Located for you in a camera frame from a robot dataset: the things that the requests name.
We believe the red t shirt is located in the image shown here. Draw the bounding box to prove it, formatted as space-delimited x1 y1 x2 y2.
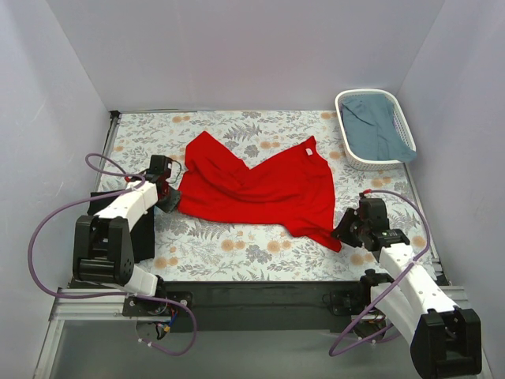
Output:
178 132 342 252

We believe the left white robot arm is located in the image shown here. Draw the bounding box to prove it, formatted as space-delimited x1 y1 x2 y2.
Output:
73 155 181 316

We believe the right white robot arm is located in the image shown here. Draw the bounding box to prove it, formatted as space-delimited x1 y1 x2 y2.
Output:
332 189 482 378

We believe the folded black t shirt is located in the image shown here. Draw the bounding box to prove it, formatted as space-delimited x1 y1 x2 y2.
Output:
87 190 155 264

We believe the grey-blue t shirt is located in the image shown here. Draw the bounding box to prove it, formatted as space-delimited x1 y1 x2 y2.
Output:
341 93 417 163

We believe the white plastic basket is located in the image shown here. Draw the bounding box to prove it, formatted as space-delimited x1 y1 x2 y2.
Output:
335 88 417 171

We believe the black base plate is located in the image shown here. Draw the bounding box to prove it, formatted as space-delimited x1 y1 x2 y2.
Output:
122 280 403 332

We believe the aluminium frame rail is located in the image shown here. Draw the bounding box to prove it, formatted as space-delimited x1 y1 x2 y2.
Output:
50 287 135 321

